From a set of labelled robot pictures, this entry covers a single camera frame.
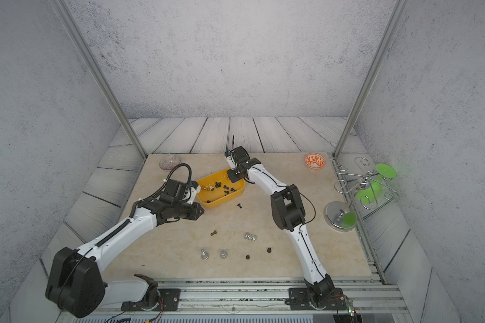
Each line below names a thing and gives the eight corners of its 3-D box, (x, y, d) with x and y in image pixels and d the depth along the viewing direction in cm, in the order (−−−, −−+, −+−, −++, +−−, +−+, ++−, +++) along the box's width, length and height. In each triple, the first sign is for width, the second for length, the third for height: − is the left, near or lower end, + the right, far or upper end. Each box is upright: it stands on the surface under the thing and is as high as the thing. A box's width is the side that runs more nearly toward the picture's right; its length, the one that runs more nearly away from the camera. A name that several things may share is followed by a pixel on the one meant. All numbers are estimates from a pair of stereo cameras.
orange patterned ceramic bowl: (306, 169, 114) (307, 165, 112) (303, 157, 121) (304, 153, 118) (325, 169, 114) (327, 165, 112) (321, 157, 121) (322, 153, 118)
